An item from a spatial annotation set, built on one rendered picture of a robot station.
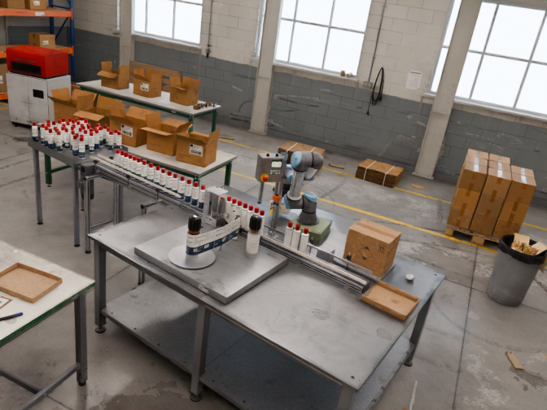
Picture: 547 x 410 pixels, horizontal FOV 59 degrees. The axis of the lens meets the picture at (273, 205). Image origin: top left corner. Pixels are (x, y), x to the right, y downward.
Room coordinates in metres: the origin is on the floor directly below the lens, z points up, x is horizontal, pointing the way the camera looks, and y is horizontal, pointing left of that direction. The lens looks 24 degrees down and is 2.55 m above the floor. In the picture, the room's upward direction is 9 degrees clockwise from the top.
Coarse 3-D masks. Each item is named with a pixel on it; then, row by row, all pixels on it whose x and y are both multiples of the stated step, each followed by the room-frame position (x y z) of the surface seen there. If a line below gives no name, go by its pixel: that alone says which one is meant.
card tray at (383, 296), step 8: (376, 288) 2.79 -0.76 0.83; (384, 288) 2.80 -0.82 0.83; (392, 288) 2.78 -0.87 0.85; (368, 296) 2.67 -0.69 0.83; (376, 296) 2.69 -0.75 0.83; (384, 296) 2.70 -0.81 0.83; (392, 296) 2.72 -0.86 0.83; (400, 296) 2.73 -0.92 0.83; (408, 296) 2.72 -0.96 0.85; (416, 296) 2.70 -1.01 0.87; (376, 304) 2.57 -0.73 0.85; (384, 304) 2.61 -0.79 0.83; (392, 304) 2.62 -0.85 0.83; (400, 304) 2.64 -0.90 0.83; (408, 304) 2.65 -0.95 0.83; (416, 304) 2.64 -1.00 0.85; (392, 312) 2.51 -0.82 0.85; (400, 312) 2.54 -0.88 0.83; (408, 312) 2.50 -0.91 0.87
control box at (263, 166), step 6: (258, 156) 3.29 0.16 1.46; (264, 156) 3.25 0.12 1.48; (270, 156) 3.28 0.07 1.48; (258, 162) 3.28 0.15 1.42; (264, 162) 3.23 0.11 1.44; (270, 162) 3.25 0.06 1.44; (282, 162) 3.29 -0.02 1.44; (258, 168) 3.26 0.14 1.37; (264, 168) 3.23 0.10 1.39; (270, 168) 3.25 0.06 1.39; (276, 168) 3.27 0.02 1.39; (258, 174) 3.25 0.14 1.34; (264, 174) 3.23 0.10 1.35; (258, 180) 3.24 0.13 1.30; (270, 180) 3.26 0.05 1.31; (276, 180) 3.27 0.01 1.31
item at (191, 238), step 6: (192, 216) 2.74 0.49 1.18; (198, 216) 2.76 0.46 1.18; (192, 222) 2.71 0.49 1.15; (198, 222) 2.72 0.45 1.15; (192, 228) 2.71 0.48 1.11; (198, 228) 2.72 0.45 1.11; (186, 234) 2.74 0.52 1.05; (192, 234) 2.72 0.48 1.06; (198, 234) 2.73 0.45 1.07; (186, 240) 2.73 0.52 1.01; (192, 240) 2.71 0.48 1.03; (186, 246) 2.72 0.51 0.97; (192, 246) 2.71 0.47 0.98; (186, 252) 2.72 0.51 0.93; (192, 252) 2.71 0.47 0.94; (192, 258) 2.71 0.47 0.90
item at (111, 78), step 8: (104, 64) 7.74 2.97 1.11; (104, 72) 7.60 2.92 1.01; (112, 72) 7.91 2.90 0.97; (120, 72) 7.61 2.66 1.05; (128, 72) 7.78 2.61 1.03; (104, 80) 7.64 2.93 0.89; (112, 80) 7.59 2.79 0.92; (120, 80) 7.61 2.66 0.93; (128, 80) 7.79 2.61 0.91; (112, 88) 7.60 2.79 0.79; (120, 88) 7.61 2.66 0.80; (128, 88) 7.79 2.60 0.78
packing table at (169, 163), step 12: (48, 156) 5.33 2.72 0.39; (144, 156) 4.77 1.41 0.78; (156, 156) 4.82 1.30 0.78; (168, 156) 4.88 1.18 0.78; (228, 156) 5.17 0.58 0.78; (48, 168) 5.32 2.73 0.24; (60, 168) 5.50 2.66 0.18; (168, 168) 4.70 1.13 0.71; (180, 168) 4.59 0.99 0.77; (192, 168) 4.62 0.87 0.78; (204, 168) 4.68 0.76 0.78; (216, 168) 4.92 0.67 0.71; (228, 168) 5.19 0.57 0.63; (48, 180) 5.32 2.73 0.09; (108, 180) 5.41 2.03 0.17; (228, 180) 5.19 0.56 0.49
